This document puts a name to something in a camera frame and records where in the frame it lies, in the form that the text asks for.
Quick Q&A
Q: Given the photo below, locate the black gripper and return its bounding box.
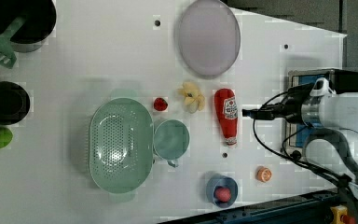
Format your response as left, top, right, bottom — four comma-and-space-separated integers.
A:
241, 85, 312, 124

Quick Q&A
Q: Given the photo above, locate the red plush ketchup bottle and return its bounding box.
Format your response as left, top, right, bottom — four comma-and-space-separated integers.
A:
213, 89, 238, 146

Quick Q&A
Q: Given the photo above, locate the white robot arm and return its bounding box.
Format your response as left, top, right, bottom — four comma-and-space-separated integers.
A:
241, 84, 358, 185

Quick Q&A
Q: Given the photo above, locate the green perforated strainer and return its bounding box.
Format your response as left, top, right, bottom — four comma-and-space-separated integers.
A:
89, 98, 154, 194

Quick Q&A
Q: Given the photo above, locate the orange slice toy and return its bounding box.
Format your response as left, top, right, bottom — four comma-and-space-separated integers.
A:
256, 167, 272, 183

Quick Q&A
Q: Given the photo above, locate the yellow plush banana peel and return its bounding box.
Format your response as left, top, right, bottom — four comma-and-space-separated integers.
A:
178, 81, 205, 114

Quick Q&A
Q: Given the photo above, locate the blue bowl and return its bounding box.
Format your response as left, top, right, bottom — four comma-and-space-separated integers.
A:
206, 175, 238, 208

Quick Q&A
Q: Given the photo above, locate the red fruit in bowl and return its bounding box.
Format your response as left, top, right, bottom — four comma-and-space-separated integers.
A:
214, 187, 231, 203

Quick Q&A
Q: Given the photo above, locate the teal mug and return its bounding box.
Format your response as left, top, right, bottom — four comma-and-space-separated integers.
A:
153, 119, 190, 168

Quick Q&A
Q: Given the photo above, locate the black microwave oven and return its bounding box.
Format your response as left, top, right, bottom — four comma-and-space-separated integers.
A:
283, 69, 358, 150

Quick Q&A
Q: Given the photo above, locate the grey round plate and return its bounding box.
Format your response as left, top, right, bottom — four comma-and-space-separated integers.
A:
177, 0, 241, 76

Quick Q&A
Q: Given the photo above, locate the red strawberry toy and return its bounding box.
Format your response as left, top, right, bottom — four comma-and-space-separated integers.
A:
153, 97, 168, 111

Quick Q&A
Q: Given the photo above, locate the red emergency stop button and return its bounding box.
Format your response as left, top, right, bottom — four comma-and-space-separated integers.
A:
330, 205, 356, 224

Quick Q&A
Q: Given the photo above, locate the black pot with spatula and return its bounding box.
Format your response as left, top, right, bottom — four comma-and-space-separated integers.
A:
0, 0, 57, 53

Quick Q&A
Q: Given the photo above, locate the black cylindrical cup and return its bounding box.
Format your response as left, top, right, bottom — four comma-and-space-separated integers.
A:
0, 81, 31, 125

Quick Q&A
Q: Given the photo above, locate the green lime toy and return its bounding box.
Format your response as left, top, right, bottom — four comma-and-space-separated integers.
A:
0, 127, 13, 149

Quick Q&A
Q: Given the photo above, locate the green slotted spatula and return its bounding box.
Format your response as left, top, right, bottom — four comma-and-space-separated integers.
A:
0, 17, 26, 69

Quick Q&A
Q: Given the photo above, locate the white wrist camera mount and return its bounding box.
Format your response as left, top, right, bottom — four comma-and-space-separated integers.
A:
310, 77, 336, 97

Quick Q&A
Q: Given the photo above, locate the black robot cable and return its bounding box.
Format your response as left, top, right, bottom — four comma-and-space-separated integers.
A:
252, 91, 358, 224

